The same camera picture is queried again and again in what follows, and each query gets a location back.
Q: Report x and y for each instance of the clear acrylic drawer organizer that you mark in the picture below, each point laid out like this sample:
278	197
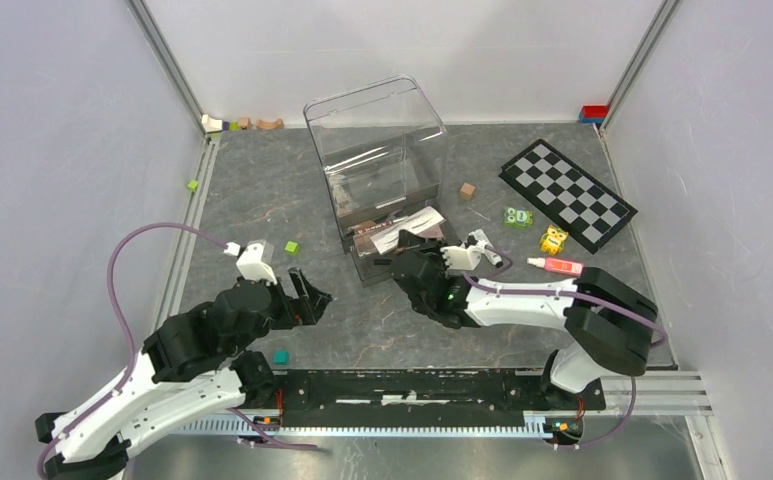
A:
383	151

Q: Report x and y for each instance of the yellow owl card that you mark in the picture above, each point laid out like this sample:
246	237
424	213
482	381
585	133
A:
553	240

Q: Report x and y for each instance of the white cosmetic tube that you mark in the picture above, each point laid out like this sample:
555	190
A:
479	237

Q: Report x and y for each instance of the pink compact case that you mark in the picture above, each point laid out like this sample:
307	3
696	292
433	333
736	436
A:
432	232

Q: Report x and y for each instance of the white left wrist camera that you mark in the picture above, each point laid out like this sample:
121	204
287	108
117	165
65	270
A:
253	260

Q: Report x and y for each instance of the eyebrow stencil card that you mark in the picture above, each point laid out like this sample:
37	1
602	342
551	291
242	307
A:
422	220

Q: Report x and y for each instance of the green owl card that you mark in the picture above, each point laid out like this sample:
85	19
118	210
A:
517	217

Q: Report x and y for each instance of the teal cube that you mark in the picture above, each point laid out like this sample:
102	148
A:
281	358

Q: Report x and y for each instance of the wooden cube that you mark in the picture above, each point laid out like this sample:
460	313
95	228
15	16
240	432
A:
466	191

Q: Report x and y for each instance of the brown eyeshadow palette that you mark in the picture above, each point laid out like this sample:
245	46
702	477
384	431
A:
363	237

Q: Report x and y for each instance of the red blue blocks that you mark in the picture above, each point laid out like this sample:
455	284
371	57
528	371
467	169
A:
593	114

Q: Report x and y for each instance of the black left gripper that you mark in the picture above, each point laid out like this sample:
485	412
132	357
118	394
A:
316	300

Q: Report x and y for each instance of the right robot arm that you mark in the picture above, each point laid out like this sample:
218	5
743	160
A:
612	327

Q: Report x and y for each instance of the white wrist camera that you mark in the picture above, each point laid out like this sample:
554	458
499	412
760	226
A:
253	260
465	258

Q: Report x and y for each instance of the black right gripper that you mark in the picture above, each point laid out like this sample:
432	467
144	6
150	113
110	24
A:
413	242

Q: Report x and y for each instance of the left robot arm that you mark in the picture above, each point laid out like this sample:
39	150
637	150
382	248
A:
197	363

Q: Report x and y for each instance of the lime green cube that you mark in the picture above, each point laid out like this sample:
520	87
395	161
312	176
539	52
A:
292	248

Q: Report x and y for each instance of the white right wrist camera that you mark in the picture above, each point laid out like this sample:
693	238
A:
465	258

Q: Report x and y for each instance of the aluminium frame rail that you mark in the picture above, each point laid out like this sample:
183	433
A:
167	60

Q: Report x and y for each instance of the small wooden toy blocks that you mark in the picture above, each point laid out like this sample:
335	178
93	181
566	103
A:
213	125

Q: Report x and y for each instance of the pink spray bottle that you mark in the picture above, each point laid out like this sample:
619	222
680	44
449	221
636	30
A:
557	266

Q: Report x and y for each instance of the black white checkerboard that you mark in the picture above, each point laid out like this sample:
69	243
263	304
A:
570	197

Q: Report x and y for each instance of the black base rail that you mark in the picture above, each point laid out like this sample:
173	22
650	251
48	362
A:
438	398

